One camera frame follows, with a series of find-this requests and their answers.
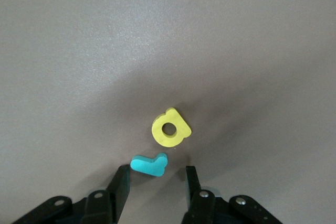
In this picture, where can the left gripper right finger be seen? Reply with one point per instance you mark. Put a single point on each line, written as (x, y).
(199, 205)

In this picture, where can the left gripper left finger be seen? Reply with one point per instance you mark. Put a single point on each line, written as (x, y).
(115, 200)

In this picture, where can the teal foam letter r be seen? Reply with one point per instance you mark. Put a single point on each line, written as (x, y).
(148, 165)

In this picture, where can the yellow foam letter a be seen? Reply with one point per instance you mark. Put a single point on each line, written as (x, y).
(158, 136)

